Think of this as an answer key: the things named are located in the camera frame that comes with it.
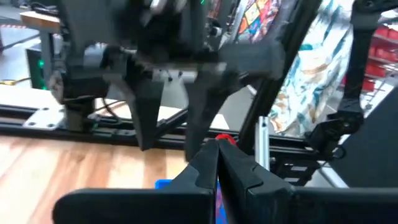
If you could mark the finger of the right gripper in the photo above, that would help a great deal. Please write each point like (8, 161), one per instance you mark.
(202, 109)
(146, 109)

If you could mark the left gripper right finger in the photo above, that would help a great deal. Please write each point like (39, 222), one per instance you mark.
(280, 205)

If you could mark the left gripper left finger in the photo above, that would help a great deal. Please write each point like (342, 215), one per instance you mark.
(140, 205)

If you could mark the red rubber band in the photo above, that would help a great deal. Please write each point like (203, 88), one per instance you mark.
(225, 137)

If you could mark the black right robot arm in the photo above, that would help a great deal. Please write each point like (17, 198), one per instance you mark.
(81, 77)

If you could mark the multicoloured mosaic pattern cloth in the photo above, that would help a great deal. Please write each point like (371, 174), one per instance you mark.
(255, 18)

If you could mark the patterned white teal cloth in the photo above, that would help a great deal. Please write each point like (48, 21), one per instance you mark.
(311, 77)

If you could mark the silver corner plate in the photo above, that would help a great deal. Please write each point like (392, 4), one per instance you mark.
(43, 118)

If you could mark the black flat panel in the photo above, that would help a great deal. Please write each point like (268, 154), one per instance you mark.
(373, 149)

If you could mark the black computer tower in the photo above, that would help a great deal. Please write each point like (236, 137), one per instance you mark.
(34, 68)

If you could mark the red storage bins shelf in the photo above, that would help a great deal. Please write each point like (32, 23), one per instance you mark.
(382, 53)

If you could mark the wooden workbench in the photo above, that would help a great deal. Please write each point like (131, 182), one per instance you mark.
(38, 20)

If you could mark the black aluminium table frame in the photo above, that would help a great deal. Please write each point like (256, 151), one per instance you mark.
(267, 93)

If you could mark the silver aluminium bracket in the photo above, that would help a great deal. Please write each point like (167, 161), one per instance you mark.
(262, 143)

